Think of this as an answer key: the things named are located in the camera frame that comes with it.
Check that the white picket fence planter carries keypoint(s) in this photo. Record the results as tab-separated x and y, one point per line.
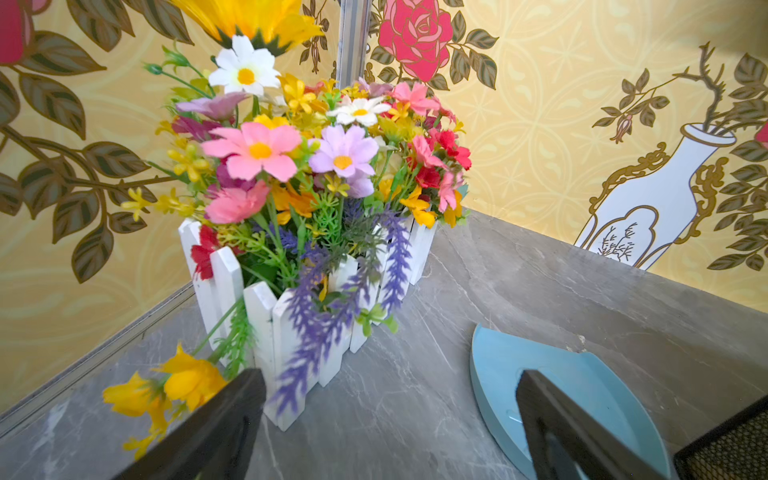
276	339

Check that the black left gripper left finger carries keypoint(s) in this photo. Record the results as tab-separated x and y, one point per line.
216	442

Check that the black wire mesh shelf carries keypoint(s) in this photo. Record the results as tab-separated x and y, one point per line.
735	449

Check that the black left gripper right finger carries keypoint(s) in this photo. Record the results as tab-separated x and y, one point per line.
565	442

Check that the colourful artificial flower bouquet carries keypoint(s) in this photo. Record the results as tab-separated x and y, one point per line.
315	188

